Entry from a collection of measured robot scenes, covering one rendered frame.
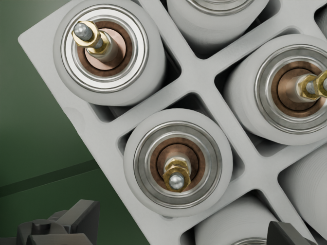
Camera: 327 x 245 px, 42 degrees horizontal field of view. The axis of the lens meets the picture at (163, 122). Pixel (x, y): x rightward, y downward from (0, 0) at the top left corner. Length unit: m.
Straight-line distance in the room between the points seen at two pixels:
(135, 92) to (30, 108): 0.31
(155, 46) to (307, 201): 0.20
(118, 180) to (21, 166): 0.25
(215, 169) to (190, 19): 0.13
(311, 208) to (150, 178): 0.15
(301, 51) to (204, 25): 0.08
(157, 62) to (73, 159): 0.30
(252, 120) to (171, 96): 0.10
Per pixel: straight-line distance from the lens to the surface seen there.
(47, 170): 0.65
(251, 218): 0.40
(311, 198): 0.41
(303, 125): 0.38
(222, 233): 0.39
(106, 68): 0.37
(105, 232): 0.65
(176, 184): 0.28
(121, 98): 0.37
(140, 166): 0.37
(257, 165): 0.44
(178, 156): 0.34
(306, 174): 0.43
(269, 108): 0.37
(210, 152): 0.36
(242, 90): 0.37
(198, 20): 0.37
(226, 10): 0.37
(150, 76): 0.37
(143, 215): 0.45
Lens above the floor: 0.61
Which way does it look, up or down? 87 degrees down
